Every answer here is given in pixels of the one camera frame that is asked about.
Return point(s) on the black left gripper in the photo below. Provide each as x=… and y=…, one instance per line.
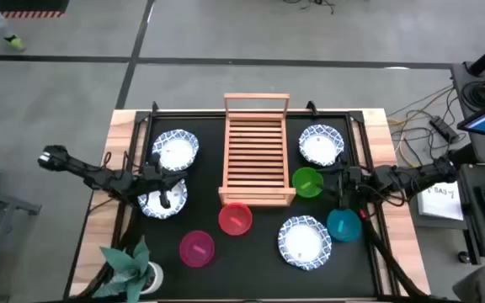
x=154, y=177

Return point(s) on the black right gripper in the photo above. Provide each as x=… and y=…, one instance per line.
x=351, y=177

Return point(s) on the green plastic bowl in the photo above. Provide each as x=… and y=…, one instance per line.
x=303, y=187

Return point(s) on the blue patterned paper plate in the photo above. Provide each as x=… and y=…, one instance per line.
x=180, y=147
x=305, y=243
x=153, y=206
x=320, y=147

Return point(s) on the teal plastic bowl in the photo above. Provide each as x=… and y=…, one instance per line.
x=345, y=229

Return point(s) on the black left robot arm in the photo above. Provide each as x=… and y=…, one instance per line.
x=86, y=173

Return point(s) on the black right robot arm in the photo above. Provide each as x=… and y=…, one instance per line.
x=415, y=174

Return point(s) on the wooden slatted shelf rack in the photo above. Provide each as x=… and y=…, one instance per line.
x=255, y=151

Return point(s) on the orange plastic bowl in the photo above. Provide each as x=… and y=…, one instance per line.
x=235, y=225

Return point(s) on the pink plastic bowl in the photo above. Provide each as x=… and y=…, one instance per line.
x=196, y=254

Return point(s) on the green plant in white pot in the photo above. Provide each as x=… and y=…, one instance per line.
x=126, y=269

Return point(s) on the white paper sheet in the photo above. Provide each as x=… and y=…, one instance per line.
x=440, y=204

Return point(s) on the black table mat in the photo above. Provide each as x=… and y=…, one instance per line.
x=246, y=269

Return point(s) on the black power strip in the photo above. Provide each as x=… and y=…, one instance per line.
x=444, y=129

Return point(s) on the grey metal cart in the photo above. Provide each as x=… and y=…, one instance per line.
x=2, y=202

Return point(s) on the person's shoe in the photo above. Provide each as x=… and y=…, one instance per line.
x=16, y=43

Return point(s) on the hazard-striped black floor mat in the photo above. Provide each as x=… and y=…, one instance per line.
x=32, y=6

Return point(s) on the black aluminium table frame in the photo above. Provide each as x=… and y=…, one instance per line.
x=356, y=116

